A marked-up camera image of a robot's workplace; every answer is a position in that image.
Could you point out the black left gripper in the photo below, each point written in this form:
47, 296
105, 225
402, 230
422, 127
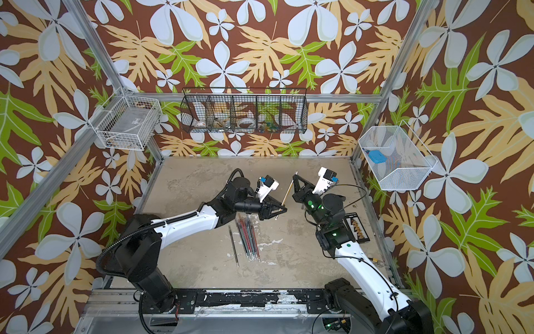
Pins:
264, 210

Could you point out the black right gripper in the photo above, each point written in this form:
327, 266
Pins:
303, 196

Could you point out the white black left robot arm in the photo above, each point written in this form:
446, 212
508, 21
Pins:
135, 254

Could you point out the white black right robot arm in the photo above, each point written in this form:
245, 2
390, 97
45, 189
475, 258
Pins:
375, 302

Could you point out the bundle red green pencils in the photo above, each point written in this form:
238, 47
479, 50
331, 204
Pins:
247, 234

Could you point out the black pencil lying apart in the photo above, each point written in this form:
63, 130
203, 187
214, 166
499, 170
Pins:
231, 236

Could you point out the blue object in basket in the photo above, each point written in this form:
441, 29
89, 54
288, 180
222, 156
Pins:
376, 156

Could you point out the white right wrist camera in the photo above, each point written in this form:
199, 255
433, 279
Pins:
327, 179

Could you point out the black wire basket back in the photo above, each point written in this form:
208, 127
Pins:
269, 110

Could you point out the white wire basket right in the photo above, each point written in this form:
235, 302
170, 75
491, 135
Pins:
409, 160

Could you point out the white wire basket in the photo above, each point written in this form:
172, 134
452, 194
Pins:
409, 160
128, 122

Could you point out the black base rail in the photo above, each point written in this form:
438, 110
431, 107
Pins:
187, 301

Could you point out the aluminium frame post back left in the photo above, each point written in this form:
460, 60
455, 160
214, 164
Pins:
101, 56

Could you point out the white wire basket left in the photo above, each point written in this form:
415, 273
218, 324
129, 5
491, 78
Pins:
128, 122

